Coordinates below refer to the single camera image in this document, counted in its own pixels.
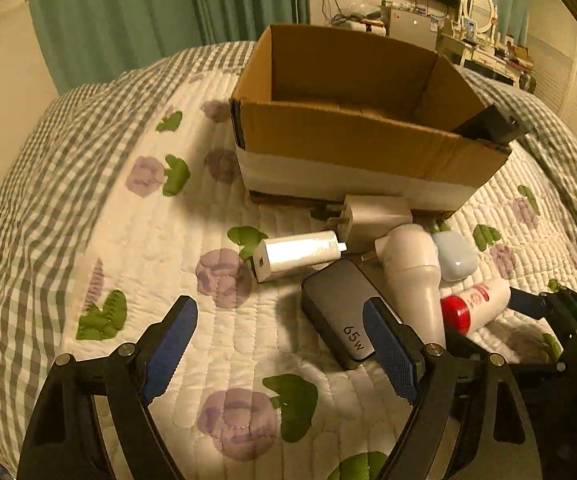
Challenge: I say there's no white bottle red cap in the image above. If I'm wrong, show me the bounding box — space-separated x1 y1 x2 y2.
440 278 511 335

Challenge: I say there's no light blue earbuds case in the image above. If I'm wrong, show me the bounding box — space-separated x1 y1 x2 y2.
431 231 478 283

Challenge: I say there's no white handheld device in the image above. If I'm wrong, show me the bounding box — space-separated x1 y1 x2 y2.
360 223 445 347

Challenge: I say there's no grey 65W power bank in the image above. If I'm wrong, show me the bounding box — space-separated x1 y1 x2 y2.
301 259 390 370

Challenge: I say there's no white long power adapter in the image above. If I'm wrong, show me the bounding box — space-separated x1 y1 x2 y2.
252 231 347 283

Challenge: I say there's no white dressing table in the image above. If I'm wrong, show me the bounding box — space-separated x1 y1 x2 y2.
436 32 531 91

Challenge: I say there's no white louvered wardrobe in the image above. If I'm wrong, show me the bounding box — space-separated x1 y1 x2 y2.
525 29 577 176

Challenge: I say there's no oval white mirror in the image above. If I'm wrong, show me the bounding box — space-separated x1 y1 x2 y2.
459 0 497 34

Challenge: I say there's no small silver refrigerator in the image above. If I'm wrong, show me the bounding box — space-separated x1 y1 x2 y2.
381 6 439 51

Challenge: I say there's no white square charger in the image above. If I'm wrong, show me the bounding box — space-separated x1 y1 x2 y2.
326 195 413 254

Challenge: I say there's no open cardboard box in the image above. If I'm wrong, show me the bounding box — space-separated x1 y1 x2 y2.
230 24 511 214

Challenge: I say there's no grey checkered bedspread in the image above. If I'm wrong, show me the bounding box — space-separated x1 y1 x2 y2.
0 39 577 480

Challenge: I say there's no white quilted floral mat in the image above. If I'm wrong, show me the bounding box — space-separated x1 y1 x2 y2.
63 68 577 479

